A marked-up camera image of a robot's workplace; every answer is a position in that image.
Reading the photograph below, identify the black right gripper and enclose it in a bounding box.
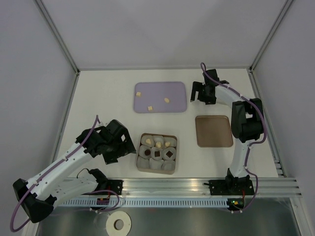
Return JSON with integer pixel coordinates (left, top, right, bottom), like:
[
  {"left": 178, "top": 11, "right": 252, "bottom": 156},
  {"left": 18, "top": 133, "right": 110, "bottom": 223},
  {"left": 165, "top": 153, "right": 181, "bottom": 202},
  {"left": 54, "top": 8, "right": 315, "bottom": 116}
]
[{"left": 190, "top": 81, "right": 217, "bottom": 105}]

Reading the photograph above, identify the aluminium front rail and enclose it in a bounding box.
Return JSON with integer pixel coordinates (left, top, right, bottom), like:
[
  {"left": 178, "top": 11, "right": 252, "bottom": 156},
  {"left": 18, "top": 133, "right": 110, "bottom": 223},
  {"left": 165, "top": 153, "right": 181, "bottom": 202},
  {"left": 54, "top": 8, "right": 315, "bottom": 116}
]
[{"left": 33, "top": 176, "right": 303, "bottom": 198}]

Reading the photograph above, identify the right aluminium frame post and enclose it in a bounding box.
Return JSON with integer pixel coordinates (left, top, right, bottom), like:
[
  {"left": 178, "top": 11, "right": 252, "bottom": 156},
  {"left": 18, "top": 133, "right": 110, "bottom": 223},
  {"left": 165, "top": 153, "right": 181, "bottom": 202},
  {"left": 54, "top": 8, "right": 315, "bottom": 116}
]
[{"left": 248, "top": 0, "right": 295, "bottom": 72}]

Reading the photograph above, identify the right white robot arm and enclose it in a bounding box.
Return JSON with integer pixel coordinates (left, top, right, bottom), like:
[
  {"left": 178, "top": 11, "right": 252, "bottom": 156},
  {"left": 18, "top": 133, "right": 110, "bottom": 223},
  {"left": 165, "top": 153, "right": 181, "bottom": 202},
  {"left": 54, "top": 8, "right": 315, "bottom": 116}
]
[{"left": 190, "top": 67, "right": 267, "bottom": 196}]

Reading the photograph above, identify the white paper cup seven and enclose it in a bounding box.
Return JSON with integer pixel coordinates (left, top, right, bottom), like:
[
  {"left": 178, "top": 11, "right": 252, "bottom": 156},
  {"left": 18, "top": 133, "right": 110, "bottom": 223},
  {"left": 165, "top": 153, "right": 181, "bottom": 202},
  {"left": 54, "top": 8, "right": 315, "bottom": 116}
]
[{"left": 136, "top": 155, "right": 150, "bottom": 170}]

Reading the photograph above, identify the dark round fluted chocolate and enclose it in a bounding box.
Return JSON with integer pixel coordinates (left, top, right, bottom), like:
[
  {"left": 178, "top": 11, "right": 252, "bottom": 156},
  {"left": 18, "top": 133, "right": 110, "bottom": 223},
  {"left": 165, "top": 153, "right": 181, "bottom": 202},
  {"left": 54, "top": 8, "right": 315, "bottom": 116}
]
[{"left": 144, "top": 150, "right": 151, "bottom": 156}]

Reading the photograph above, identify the gold square chocolate tin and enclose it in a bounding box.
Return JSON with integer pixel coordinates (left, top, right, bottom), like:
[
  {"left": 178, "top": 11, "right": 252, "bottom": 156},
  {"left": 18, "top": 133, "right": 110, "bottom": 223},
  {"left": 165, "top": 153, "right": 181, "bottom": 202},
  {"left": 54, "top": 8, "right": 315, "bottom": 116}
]
[{"left": 136, "top": 133, "right": 178, "bottom": 175}]

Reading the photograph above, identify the aluminium rail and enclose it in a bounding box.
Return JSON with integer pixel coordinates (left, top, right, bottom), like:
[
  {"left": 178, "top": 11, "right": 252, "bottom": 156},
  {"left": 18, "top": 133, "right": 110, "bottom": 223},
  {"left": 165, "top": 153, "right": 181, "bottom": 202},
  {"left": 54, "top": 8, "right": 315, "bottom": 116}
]
[
  {"left": 247, "top": 68, "right": 287, "bottom": 177},
  {"left": 33, "top": 176, "right": 303, "bottom": 198}
]

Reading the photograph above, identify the aluminium frame post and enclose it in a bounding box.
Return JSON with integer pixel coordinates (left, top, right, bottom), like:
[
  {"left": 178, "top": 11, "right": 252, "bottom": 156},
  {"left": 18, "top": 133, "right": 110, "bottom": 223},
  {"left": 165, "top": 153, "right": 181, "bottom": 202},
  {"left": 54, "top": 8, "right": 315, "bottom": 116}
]
[
  {"left": 248, "top": 0, "right": 295, "bottom": 72},
  {"left": 33, "top": 0, "right": 80, "bottom": 75}
]

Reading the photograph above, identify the white paper cup six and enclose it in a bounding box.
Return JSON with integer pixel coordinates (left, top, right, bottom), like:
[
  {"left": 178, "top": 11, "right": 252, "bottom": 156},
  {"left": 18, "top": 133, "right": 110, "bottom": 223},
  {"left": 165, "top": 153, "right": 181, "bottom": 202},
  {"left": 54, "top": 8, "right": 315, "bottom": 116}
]
[{"left": 162, "top": 147, "right": 176, "bottom": 160}]

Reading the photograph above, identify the white paper cup four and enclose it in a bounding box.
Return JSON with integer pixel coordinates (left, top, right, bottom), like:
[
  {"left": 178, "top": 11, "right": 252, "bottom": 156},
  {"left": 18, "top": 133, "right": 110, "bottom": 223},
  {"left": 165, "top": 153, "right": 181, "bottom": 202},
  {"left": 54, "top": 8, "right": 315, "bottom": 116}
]
[{"left": 138, "top": 145, "right": 151, "bottom": 159}]

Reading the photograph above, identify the gold tin lid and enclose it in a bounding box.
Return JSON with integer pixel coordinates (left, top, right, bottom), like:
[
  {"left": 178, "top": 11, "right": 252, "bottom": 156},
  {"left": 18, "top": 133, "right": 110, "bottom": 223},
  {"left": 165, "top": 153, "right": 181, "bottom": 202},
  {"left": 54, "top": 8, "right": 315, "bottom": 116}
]
[{"left": 195, "top": 116, "right": 233, "bottom": 148}]

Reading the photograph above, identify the white paper cup eight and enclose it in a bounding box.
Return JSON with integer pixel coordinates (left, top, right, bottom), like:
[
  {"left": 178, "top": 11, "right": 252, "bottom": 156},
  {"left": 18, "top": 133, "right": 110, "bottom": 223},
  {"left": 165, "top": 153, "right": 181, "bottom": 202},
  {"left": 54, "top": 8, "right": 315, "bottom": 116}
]
[{"left": 149, "top": 158, "right": 164, "bottom": 171}]

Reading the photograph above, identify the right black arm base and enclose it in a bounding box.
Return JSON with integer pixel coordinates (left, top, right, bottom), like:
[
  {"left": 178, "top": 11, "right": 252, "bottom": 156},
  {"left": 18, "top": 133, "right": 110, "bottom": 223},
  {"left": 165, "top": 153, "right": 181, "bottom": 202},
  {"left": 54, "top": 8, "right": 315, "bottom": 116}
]
[{"left": 204, "top": 179, "right": 254, "bottom": 196}]

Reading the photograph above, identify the white paper cup two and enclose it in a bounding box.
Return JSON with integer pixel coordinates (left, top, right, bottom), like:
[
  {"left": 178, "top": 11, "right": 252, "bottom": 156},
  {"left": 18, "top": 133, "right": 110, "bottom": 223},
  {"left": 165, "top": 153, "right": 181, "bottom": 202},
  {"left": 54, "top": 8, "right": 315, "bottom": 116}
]
[{"left": 153, "top": 135, "right": 164, "bottom": 149}]

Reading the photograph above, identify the dark square chocolate corner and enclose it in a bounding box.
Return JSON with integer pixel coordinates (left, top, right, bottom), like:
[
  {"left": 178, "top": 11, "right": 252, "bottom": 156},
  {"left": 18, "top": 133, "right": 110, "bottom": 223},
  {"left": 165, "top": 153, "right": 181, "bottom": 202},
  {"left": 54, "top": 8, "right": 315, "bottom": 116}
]
[{"left": 166, "top": 151, "right": 173, "bottom": 157}]

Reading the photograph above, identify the white paper cup five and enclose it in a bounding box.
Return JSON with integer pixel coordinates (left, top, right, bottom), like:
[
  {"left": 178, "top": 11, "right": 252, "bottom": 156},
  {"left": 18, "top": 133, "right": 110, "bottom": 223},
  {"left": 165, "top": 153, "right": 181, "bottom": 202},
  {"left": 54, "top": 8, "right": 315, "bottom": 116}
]
[{"left": 151, "top": 147, "right": 163, "bottom": 160}]

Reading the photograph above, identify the white tape roll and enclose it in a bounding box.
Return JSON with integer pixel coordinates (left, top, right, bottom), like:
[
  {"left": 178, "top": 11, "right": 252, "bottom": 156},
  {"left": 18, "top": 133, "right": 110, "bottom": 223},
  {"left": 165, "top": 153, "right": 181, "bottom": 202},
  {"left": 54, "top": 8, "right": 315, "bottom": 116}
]
[{"left": 106, "top": 211, "right": 131, "bottom": 236}]

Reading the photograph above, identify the white paper cup three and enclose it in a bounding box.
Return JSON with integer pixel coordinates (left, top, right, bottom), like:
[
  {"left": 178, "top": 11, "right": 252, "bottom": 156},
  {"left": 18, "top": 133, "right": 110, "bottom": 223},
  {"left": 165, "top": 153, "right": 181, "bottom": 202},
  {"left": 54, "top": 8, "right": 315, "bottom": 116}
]
[{"left": 164, "top": 137, "right": 177, "bottom": 148}]

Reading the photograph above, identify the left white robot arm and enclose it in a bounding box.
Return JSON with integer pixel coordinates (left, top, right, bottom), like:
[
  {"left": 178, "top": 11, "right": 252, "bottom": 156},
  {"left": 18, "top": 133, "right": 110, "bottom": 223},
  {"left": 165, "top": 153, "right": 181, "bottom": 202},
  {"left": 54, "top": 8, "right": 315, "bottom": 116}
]
[{"left": 13, "top": 119, "right": 136, "bottom": 223}]

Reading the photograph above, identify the white paper cup nine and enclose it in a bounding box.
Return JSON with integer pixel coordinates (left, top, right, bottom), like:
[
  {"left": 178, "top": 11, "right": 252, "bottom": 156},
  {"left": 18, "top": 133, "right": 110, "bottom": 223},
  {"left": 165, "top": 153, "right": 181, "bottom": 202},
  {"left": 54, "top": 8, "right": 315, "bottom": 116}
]
[{"left": 161, "top": 160, "right": 176, "bottom": 172}]

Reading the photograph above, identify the left aluminium frame post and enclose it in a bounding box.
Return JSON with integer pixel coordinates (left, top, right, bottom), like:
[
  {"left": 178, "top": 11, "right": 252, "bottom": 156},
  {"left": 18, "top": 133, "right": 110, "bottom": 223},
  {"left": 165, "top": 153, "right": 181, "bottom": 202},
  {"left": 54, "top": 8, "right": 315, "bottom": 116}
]
[{"left": 33, "top": 0, "right": 80, "bottom": 75}]

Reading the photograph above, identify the white paper cup one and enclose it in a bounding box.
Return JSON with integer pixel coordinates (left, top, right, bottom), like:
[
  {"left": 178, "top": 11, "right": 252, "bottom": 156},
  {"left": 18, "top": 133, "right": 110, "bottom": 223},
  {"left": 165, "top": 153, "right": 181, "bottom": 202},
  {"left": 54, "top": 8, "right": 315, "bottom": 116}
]
[{"left": 141, "top": 135, "right": 155, "bottom": 147}]

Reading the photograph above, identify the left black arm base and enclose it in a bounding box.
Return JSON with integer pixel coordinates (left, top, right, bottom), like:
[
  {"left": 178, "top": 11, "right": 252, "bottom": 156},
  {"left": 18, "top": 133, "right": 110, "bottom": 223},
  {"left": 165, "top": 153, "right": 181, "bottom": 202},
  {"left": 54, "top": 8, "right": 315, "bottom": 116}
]
[{"left": 88, "top": 179, "right": 123, "bottom": 205}]

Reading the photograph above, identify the lilac plastic tray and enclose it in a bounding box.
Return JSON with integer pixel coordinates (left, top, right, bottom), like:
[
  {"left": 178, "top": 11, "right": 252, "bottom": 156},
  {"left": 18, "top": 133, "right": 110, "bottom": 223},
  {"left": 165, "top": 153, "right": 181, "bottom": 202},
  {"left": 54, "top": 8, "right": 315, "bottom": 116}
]
[{"left": 133, "top": 82, "right": 187, "bottom": 114}]

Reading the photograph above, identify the right side aluminium rail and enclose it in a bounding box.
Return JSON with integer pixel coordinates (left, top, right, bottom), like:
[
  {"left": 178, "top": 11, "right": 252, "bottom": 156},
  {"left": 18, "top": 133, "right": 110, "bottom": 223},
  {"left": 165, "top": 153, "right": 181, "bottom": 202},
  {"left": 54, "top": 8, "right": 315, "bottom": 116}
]
[{"left": 247, "top": 68, "right": 287, "bottom": 177}]

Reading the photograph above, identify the white slotted cable duct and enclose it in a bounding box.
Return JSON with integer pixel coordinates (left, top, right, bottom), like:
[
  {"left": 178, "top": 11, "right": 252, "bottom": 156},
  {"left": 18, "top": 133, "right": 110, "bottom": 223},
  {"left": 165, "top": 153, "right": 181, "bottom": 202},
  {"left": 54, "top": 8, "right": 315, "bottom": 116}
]
[{"left": 61, "top": 197, "right": 228, "bottom": 208}]

